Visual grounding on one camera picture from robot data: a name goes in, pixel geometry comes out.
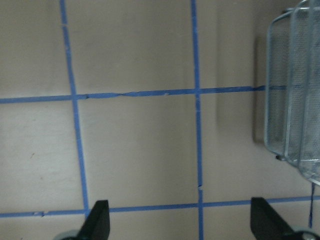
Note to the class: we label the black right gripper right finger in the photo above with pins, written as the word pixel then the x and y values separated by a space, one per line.
pixel 267 224

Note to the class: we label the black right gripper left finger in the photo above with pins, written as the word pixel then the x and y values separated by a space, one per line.
pixel 97 224

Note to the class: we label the silver wire mesh shelf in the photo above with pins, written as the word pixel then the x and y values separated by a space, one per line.
pixel 292 89

